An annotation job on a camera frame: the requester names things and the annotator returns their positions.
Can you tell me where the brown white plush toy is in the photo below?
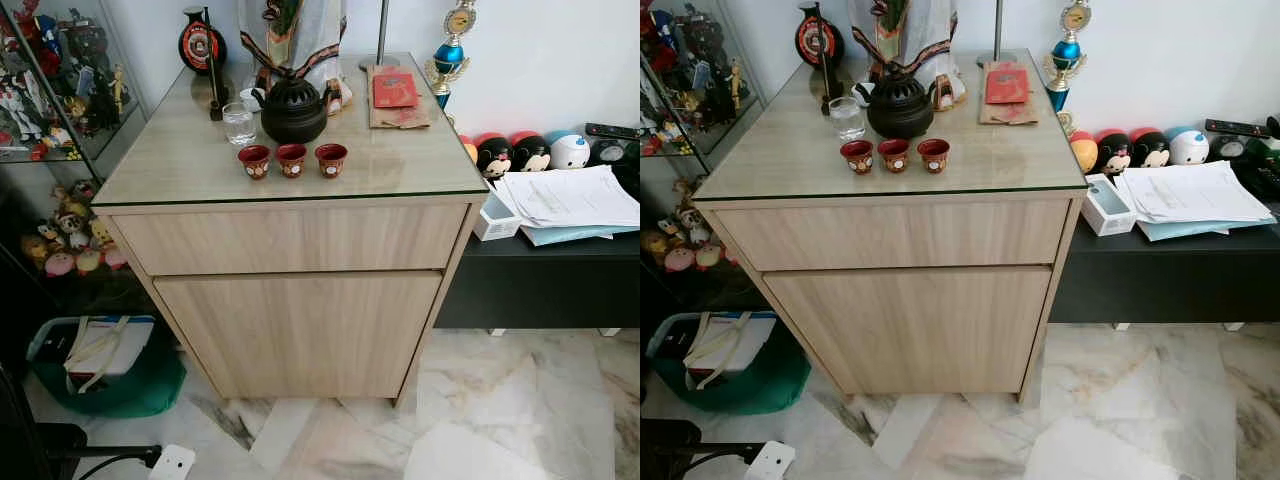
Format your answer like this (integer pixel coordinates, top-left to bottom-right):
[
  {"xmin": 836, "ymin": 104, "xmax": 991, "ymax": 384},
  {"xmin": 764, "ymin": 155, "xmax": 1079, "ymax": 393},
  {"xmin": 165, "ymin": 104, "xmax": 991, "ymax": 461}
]
[
  {"xmin": 677, "ymin": 204, "xmax": 714, "ymax": 242},
  {"xmin": 54, "ymin": 209, "xmax": 92, "ymax": 247}
]

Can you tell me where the light blue folder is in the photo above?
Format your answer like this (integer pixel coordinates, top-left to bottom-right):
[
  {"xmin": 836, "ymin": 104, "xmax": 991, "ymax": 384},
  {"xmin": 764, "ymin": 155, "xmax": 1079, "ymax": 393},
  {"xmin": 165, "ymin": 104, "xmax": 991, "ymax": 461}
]
[
  {"xmin": 1136, "ymin": 214, "xmax": 1277, "ymax": 244},
  {"xmin": 519, "ymin": 221, "xmax": 641, "ymax": 248}
]

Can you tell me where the stack of white papers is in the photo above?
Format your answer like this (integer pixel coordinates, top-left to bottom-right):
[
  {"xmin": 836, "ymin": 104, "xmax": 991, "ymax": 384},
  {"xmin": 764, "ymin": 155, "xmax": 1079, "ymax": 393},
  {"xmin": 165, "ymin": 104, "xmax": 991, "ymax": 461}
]
[
  {"xmin": 494, "ymin": 164, "xmax": 641, "ymax": 230},
  {"xmin": 1114, "ymin": 160, "xmax": 1274, "ymax": 225}
]

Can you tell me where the black low bench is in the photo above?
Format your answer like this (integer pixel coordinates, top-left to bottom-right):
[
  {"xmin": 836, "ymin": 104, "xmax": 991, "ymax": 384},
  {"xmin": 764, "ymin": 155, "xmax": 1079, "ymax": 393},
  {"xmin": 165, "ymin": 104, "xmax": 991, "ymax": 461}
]
[
  {"xmin": 433, "ymin": 140, "xmax": 641, "ymax": 332},
  {"xmin": 1048, "ymin": 130, "xmax": 1280, "ymax": 327}
]

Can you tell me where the white blue round plush toy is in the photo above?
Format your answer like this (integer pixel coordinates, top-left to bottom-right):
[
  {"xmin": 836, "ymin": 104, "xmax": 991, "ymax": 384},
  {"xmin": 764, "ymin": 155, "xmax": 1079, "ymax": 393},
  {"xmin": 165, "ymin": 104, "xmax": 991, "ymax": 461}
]
[
  {"xmin": 1167, "ymin": 126, "xmax": 1211, "ymax": 168},
  {"xmin": 547, "ymin": 129, "xmax": 592, "ymax": 172}
]

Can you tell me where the black mouse plush toy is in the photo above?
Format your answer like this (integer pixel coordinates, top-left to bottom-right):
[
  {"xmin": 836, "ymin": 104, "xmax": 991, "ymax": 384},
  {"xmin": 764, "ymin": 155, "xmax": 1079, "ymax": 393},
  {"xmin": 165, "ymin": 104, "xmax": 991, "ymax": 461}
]
[
  {"xmin": 476, "ymin": 133, "xmax": 516, "ymax": 180},
  {"xmin": 1095, "ymin": 129, "xmax": 1134, "ymax": 177},
  {"xmin": 1132, "ymin": 127, "xmax": 1172, "ymax": 170},
  {"xmin": 512, "ymin": 131, "xmax": 553, "ymax": 174}
]

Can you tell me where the white open box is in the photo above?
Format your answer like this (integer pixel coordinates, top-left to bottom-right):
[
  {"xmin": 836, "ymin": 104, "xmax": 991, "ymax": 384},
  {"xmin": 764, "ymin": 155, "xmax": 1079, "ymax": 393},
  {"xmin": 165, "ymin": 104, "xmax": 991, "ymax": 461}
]
[
  {"xmin": 1080, "ymin": 173, "xmax": 1139, "ymax": 239},
  {"xmin": 472, "ymin": 189, "xmax": 524, "ymax": 243}
]

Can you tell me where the glass display cabinet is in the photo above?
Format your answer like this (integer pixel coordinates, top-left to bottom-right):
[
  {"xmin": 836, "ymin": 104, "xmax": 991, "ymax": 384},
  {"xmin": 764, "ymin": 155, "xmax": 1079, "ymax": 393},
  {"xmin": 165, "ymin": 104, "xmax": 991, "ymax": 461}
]
[
  {"xmin": 640, "ymin": 0, "xmax": 769, "ymax": 296},
  {"xmin": 0, "ymin": 0, "xmax": 153, "ymax": 301}
]

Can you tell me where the green bag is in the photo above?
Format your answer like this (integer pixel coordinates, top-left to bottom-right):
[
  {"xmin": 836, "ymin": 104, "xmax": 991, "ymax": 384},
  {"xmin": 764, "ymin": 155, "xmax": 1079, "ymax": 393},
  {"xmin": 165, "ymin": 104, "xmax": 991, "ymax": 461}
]
[
  {"xmin": 27, "ymin": 314, "xmax": 188, "ymax": 420},
  {"xmin": 645, "ymin": 309, "xmax": 812, "ymax": 417}
]

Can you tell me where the black chair base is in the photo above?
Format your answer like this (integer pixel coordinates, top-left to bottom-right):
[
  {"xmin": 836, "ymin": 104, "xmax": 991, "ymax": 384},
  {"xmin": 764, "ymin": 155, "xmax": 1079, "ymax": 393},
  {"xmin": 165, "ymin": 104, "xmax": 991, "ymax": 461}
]
[
  {"xmin": 640, "ymin": 418, "xmax": 763, "ymax": 480},
  {"xmin": 0, "ymin": 360, "xmax": 161, "ymax": 480}
]

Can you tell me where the red patterned small cup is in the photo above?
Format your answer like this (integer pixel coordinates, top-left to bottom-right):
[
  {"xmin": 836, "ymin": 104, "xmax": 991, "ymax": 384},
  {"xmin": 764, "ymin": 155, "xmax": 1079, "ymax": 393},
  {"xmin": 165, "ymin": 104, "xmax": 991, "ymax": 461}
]
[
  {"xmin": 917, "ymin": 138, "xmax": 952, "ymax": 175},
  {"xmin": 237, "ymin": 145, "xmax": 273, "ymax": 181},
  {"xmin": 877, "ymin": 138, "xmax": 912, "ymax": 175},
  {"xmin": 314, "ymin": 143, "xmax": 350, "ymax": 180},
  {"xmin": 275, "ymin": 143, "xmax": 309, "ymax": 180},
  {"xmin": 840, "ymin": 140, "xmax": 876, "ymax": 177}
]

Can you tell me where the clear drinking glass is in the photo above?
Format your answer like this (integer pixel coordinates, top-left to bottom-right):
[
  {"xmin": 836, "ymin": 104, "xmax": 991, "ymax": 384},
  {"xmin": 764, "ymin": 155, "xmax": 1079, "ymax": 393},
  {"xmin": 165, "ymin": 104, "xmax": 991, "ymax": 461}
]
[
  {"xmin": 222, "ymin": 102, "xmax": 258, "ymax": 148},
  {"xmin": 829, "ymin": 97, "xmax": 866, "ymax": 143}
]

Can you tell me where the black slim upright holder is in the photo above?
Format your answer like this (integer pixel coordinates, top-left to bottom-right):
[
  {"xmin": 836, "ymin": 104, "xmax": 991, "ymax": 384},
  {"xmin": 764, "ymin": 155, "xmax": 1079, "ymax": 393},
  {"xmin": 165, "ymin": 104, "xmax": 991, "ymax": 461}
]
[
  {"xmin": 204, "ymin": 8, "xmax": 227, "ymax": 123},
  {"xmin": 816, "ymin": 3, "xmax": 843, "ymax": 115}
]

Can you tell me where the white power strip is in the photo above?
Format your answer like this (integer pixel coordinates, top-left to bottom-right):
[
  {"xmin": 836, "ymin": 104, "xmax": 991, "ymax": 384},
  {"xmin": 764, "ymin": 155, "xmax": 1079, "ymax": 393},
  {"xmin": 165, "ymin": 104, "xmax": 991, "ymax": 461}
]
[
  {"xmin": 744, "ymin": 440, "xmax": 797, "ymax": 480},
  {"xmin": 147, "ymin": 443, "xmax": 198, "ymax": 480}
]

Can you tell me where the blue gold trophy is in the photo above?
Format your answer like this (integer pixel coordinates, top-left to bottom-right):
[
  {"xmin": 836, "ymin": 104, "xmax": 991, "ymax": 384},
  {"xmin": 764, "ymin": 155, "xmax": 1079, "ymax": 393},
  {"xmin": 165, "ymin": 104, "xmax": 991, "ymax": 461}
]
[
  {"xmin": 1043, "ymin": 0, "xmax": 1094, "ymax": 114},
  {"xmin": 424, "ymin": 0, "xmax": 479, "ymax": 112}
]

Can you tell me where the brown paper envelope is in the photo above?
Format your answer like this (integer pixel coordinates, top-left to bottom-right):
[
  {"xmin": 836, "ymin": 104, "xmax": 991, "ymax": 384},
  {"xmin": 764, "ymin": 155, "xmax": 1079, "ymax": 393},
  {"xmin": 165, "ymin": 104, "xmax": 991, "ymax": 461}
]
[
  {"xmin": 978, "ymin": 60, "xmax": 1041, "ymax": 127},
  {"xmin": 366, "ymin": 64, "xmax": 433, "ymax": 131}
]

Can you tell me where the light wood cabinet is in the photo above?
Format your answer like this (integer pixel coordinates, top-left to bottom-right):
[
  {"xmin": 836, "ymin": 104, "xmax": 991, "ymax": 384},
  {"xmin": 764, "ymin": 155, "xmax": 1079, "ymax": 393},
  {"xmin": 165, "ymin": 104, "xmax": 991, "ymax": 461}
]
[
  {"xmin": 90, "ymin": 52, "xmax": 491, "ymax": 407},
  {"xmin": 690, "ymin": 48, "xmax": 1089, "ymax": 407}
]

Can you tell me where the red packet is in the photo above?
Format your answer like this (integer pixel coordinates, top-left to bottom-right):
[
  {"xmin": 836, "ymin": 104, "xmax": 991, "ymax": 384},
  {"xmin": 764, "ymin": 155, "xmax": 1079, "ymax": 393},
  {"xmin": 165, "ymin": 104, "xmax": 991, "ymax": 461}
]
[
  {"xmin": 372, "ymin": 72, "xmax": 420, "ymax": 110},
  {"xmin": 985, "ymin": 67, "xmax": 1031, "ymax": 106}
]

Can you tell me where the metal lamp stand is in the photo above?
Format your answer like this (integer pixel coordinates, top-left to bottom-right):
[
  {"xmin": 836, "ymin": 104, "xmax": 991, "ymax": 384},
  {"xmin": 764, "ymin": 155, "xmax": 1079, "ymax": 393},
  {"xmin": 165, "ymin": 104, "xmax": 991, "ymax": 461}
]
[
  {"xmin": 358, "ymin": 0, "xmax": 402, "ymax": 72},
  {"xmin": 976, "ymin": 0, "xmax": 1019, "ymax": 68}
]

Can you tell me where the statue draped in white cloth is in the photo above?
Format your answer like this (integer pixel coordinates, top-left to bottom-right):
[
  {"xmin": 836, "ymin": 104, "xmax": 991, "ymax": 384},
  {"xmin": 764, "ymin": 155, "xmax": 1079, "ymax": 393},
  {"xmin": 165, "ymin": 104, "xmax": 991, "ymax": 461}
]
[
  {"xmin": 848, "ymin": 0, "xmax": 967, "ymax": 111},
  {"xmin": 237, "ymin": 0, "xmax": 353, "ymax": 113}
]

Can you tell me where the white box with straps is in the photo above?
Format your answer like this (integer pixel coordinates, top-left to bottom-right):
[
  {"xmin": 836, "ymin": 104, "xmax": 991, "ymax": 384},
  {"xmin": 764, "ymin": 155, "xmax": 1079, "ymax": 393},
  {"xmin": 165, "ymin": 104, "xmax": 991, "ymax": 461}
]
[
  {"xmin": 63, "ymin": 316, "xmax": 158, "ymax": 393},
  {"xmin": 684, "ymin": 311, "xmax": 779, "ymax": 391}
]

